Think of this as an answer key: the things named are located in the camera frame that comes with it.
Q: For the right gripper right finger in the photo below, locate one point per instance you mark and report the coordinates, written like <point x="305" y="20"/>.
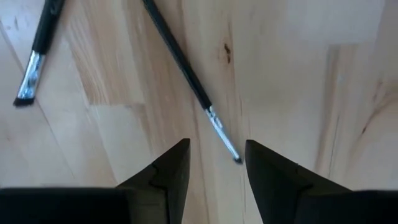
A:
<point x="273" y="186"/>

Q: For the thin black liner brush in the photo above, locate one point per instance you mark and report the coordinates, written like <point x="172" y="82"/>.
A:
<point x="180" y="59"/>

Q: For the black paint brush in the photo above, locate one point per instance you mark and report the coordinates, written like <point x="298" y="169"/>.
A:
<point x="46" y="28"/>

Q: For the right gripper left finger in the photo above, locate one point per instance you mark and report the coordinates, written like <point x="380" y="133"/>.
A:
<point x="168" y="186"/>

